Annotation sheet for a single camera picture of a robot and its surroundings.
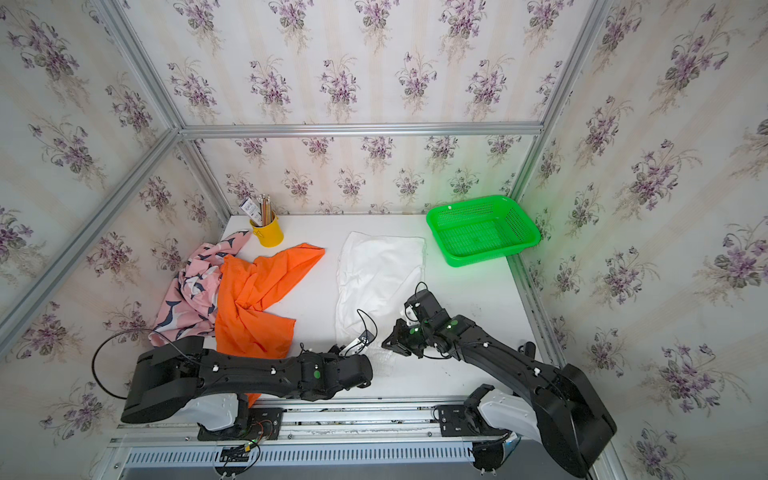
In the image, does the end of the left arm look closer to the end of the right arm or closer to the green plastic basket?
the end of the right arm

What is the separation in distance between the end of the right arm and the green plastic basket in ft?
1.30

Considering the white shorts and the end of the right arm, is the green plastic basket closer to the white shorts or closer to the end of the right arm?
the white shorts

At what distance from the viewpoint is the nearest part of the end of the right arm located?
27.4 inches

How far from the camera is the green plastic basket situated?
3.60ft

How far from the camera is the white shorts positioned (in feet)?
3.03
